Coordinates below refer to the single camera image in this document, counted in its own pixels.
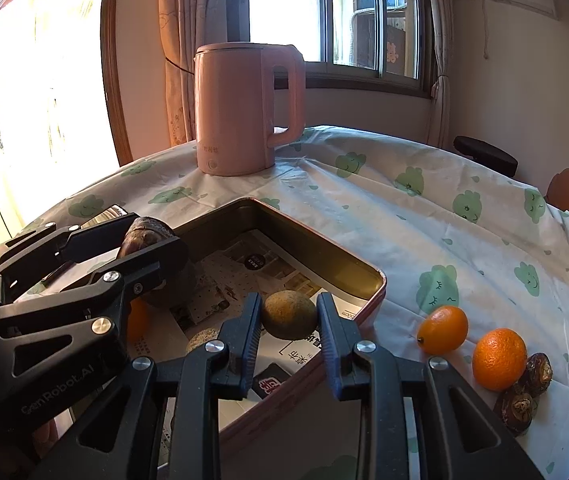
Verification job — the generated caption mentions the small oval orange kumquat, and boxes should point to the small oval orange kumquat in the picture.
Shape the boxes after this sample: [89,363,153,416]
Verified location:
[417,306,469,356]

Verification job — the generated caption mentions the dark brown wrinkled fruit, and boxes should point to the dark brown wrinkled fruit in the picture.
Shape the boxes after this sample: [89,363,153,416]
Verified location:
[519,352,553,398]

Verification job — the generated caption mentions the small green-brown round fruit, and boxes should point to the small green-brown round fruit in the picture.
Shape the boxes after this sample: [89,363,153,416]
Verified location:
[260,290,318,340]

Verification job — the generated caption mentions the printed paper sheet in tin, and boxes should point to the printed paper sheet in tin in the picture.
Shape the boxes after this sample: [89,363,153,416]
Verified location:
[128,228,371,441]

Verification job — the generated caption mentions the pink metal tin box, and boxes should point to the pink metal tin box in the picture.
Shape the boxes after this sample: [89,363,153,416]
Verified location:
[128,198,386,456]

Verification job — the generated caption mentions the pink electric kettle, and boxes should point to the pink electric kettle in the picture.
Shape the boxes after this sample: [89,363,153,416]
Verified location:
[194,41,306,177]

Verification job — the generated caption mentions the white green-cloud tablecloth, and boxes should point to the white green-cloud tablecloth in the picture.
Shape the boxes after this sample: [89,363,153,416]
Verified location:
[39,126,569,479]

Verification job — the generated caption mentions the beige left curtain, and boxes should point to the beige left curtain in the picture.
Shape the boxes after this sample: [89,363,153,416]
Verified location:
[158,0,219,146]

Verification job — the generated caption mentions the beige curtain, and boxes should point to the beige curtain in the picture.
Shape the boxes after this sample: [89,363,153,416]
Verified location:
[427,0,455,148]
[158,0,219,146]

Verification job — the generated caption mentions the black round stool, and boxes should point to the black round stool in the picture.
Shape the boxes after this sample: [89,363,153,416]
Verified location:
[453,136,519,178]

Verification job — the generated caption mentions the sliding glass window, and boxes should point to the sliding glass window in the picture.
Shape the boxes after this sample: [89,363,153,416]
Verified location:
[226,0,434,96]

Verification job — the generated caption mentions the beige right curtain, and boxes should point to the beige right curtain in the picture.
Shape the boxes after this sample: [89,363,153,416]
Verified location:
[427,0,455,148]

